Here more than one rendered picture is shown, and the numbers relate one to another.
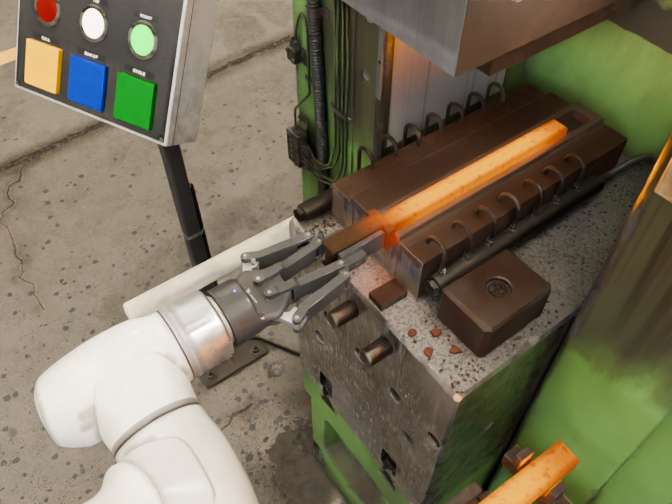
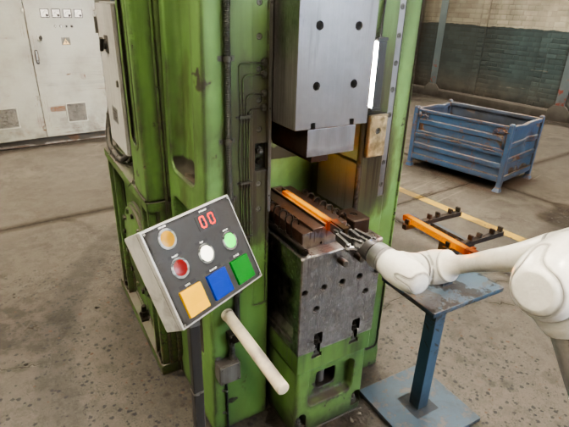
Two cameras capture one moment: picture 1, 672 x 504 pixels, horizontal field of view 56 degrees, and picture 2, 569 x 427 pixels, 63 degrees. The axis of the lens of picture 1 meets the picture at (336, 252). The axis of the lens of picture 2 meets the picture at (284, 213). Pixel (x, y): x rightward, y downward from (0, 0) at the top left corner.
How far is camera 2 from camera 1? 162 cm
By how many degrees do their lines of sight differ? 68
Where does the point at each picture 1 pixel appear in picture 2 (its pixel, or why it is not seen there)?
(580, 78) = not seen: hidden behind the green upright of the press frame
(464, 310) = (361, 220)
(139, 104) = (246, 267)
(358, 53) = (253, 202)
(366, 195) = (312, 226)
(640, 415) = (376, 223)
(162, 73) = (244, 246)
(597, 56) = not seen: hidden behind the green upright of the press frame
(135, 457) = (435, 256)
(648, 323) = (370, 194)
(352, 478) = (323, 397)
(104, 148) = not seen: outside the picture
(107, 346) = (401, 256)
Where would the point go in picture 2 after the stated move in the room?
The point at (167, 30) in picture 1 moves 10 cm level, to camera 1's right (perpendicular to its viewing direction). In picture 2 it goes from (235, 227) to (241, 214)
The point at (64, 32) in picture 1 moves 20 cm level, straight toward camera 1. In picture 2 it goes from (195, 271) to (264, 261)
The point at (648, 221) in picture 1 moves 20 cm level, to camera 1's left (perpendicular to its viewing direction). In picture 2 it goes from (363, 168) to (365, 185)
